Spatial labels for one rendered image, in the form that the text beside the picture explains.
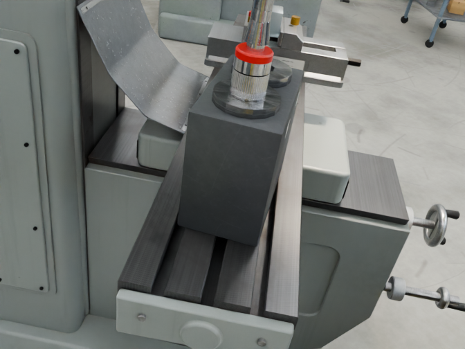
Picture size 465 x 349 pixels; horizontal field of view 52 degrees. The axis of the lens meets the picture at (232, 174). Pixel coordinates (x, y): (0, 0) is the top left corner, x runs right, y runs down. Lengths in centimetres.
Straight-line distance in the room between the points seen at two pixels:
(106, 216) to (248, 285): 70
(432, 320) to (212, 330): 158
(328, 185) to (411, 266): 125
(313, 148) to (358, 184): 17
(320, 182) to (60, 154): 59
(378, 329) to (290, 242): 131
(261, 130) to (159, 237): 22
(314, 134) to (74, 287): 77
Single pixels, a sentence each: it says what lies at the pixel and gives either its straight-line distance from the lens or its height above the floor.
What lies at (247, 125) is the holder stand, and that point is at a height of 115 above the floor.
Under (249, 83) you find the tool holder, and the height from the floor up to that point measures 119.
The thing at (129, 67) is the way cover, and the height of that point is 98.
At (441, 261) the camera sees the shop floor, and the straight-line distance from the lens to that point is 242.
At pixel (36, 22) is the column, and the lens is 103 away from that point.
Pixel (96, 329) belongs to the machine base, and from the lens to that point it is 154.
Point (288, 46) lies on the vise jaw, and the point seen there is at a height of 104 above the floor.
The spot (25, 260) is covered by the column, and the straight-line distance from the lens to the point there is 139.
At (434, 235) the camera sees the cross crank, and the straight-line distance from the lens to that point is 136.
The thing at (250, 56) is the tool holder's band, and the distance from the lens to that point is 59.
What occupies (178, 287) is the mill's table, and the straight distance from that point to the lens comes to 62.
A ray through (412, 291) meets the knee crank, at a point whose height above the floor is 55.
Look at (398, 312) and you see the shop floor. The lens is 209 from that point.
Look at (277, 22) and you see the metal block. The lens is 122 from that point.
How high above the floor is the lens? 143
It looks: 35 degrees down
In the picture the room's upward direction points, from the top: 10 degrees clockwise
